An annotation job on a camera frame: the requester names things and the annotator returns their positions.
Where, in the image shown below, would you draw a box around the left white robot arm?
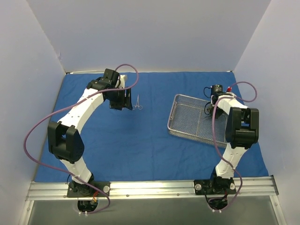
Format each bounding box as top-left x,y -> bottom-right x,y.
47,69 -> 133,196

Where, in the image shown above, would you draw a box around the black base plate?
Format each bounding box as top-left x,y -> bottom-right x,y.
67,180 -> 111,198
194,179 -> 236,195

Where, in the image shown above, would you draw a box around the steel ring-handled forceps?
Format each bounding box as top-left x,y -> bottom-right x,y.
133,94 -> 143,110

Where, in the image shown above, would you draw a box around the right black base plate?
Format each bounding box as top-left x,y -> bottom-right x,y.
194,179 -> 236,195

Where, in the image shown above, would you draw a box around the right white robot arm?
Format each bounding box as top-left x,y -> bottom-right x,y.
208,84 -> 259,194

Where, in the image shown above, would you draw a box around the wire mesh instrument tray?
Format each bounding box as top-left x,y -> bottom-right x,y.
167,94 -> 214,145

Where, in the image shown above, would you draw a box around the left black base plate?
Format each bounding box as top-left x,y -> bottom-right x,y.
67,180 -> 111,198

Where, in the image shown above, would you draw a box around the aluminium front rail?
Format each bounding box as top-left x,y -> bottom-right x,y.
26,177 -> 278,201

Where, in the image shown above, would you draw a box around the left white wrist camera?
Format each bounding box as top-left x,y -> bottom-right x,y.
119,75 -> 128,88

